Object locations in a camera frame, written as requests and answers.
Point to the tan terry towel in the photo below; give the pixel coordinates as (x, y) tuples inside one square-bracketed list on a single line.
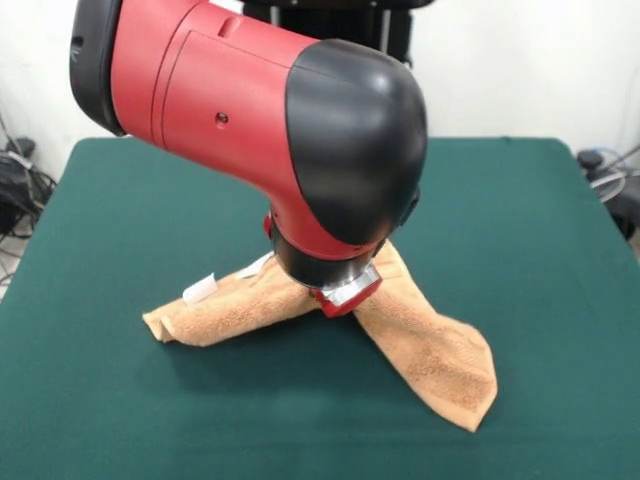
[(440, 360)]

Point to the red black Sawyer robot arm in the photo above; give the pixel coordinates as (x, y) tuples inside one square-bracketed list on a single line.
[(225, 100)]

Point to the dark green table cloth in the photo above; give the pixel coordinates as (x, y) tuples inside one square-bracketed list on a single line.
[(500, 225)]

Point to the black round floor foot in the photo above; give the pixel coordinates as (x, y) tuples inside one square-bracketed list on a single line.
[(591, 159)]

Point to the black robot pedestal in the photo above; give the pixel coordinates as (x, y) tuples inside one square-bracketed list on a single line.
[(395, 30)]

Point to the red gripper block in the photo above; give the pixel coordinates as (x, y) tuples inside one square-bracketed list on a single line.
[(340, 307)]

